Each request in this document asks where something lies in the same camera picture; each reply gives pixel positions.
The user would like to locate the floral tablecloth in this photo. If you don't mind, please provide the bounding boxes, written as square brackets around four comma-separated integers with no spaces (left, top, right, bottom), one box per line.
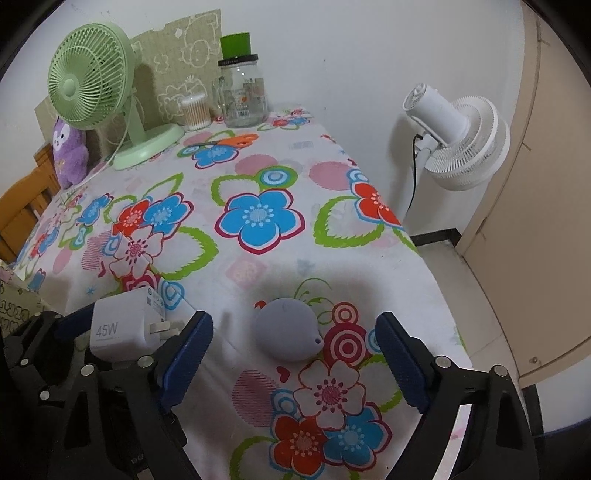
[9,108,474,480]

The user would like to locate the large white charger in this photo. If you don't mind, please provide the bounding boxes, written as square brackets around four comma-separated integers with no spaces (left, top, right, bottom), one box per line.
[90,285,169,361]

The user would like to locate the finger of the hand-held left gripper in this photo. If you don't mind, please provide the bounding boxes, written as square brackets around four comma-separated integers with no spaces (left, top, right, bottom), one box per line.
[0,308,100,416]

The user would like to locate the beige door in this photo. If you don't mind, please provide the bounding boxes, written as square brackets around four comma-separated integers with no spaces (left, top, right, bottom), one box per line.
[457,0,591,435]

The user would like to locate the green desk fan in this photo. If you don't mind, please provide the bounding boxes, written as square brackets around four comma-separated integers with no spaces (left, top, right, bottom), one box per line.
[48,21,185,171]

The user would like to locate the white standing fan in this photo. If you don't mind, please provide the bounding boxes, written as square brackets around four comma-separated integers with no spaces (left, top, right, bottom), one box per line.
[392,83,511,222]

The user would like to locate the glass jar mug green lid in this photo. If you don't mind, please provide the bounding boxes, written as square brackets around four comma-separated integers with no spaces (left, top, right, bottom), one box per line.
[211,32,269,129]

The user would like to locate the orange-handled scissors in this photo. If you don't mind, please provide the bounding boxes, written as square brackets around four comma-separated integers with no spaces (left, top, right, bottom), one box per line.
[182,133,259,151]

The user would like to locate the white round earbud case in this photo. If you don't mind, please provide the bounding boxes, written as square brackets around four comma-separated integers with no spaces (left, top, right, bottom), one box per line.
[255,298,324,363]

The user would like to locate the patterned cardboard sheet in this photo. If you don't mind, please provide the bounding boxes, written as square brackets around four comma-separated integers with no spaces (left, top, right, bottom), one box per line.
[34,9,222,136]

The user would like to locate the purple plush toy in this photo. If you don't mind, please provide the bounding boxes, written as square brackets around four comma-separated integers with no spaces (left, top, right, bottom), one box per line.
[50,115,90,190]

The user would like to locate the yellow printed fabric storage box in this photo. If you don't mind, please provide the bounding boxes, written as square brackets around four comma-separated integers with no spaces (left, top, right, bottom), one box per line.
[0,261,52,334]

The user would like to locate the wooden chair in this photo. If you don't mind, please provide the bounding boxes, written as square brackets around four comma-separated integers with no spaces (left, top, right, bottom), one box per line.
[0,143,61,264]

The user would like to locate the black fan cable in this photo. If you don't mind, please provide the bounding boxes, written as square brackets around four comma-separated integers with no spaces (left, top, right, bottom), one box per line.
[409,131,428,209]

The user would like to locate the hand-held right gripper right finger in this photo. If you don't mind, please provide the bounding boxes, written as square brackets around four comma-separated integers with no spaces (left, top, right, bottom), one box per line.
[375,311,541,480]

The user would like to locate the cotton swab jar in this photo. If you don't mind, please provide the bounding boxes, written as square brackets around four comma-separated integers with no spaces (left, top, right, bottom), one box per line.
[180,92,211,131]

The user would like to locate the white fan cable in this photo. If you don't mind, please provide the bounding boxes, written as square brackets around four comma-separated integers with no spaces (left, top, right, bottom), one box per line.
[60,131,136,200]

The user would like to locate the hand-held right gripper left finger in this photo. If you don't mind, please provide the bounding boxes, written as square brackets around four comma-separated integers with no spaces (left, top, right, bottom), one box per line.
[48,310,214,480]

